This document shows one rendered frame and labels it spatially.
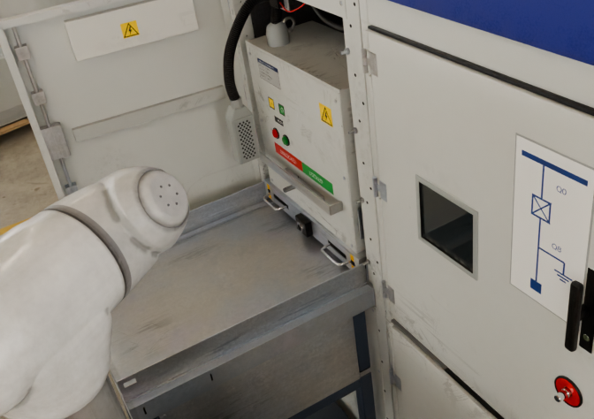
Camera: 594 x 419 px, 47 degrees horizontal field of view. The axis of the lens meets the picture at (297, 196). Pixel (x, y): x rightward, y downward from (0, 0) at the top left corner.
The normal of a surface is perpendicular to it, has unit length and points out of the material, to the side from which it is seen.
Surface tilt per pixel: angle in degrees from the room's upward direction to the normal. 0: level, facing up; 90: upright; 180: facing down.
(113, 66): 90
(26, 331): 68
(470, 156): 90
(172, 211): 56
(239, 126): 90
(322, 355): 90
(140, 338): 0
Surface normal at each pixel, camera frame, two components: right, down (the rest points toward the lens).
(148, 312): -0.13, -0.84
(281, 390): 0.49, 0.40
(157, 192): 0.74, -0.38
